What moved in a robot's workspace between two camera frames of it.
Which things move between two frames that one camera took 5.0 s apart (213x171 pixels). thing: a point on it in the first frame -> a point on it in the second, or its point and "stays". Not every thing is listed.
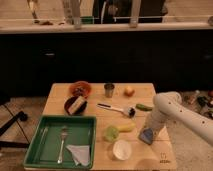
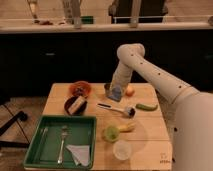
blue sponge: [147, 135] -> [116, 93]
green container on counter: [87, 19] stays
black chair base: [22, 116] stays
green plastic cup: [111, 133] stays
